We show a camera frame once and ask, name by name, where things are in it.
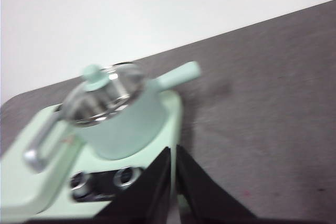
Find glass lid with green knob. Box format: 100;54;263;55
60;62;145;128

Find mint green griddle cover, chrome handle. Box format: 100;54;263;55
0;103;82;216

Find silver control knob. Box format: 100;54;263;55
113;165;144;188
68;170;92;196

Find mint green breakfast machine base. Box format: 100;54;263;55
0;90;191;224

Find mint green pot with handle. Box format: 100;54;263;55
75;60;203;161

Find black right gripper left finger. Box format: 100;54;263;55
26;146;172;224

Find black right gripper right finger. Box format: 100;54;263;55
175;144;264;224

